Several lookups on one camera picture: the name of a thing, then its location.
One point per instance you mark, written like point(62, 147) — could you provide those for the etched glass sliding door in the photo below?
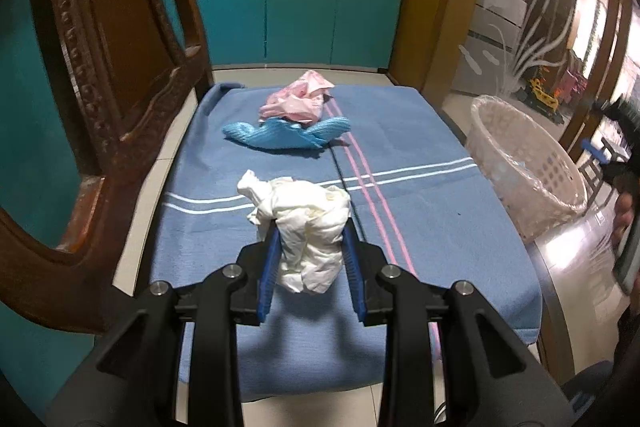
point(525, 7)

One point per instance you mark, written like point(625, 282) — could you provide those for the blue striped tablecloth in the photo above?
point(425, 227)

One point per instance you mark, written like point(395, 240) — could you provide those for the yellow toy vehicle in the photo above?
point(537, 89)

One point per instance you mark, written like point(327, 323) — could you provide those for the white cloth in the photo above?
point(305, 227)

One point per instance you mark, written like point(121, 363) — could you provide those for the person's right hand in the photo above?
point(624, 217)

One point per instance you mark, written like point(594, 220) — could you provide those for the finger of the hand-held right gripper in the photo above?
point(620, 113)
point(595, 152)

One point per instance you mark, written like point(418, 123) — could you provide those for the pink crumpled cloth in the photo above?
point(295, 104)

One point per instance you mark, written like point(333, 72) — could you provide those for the blue microfiber cloth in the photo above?
point(280, 138)

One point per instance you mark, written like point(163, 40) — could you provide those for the dark blue cloth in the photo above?
point(600, 392)

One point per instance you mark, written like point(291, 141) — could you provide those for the pink toy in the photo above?
point(575, 84)

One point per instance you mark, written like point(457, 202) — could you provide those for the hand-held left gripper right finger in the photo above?
point(352, 277)

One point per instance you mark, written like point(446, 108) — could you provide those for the person's right forearm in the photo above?
point(631, 322)

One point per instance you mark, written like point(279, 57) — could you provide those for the carved wooden chair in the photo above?
point(100, 57)

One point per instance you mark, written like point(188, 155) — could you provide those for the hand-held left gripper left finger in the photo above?
point(267, 277)

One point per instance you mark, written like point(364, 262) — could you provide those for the teal kitchen cabinets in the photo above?
point(300, 12)

